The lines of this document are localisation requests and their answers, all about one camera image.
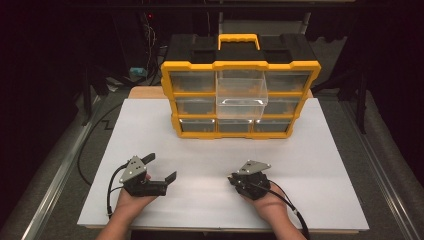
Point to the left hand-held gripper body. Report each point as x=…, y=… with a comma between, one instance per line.
x=134, y=170

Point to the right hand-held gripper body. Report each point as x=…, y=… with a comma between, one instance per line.
x=251, y=183

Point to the clear plastic drawer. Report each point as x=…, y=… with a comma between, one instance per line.
x=241, y=100

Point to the yellow black drawer organizer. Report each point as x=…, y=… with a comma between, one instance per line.
x=240, y=53

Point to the person's right hand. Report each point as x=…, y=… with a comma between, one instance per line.
x=268, y=205

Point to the person's left hand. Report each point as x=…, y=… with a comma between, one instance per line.
x=131, y=205

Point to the black metal stand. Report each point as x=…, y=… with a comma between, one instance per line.
x=361, y=106
x=87, y=96

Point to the teal object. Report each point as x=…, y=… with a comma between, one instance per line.
x=137, y=71

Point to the set of clear drawers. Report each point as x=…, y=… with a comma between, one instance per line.
x=191, y=81

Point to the metal floor rail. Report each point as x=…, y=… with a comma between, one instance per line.
x=56, y=180
x=376, y=173

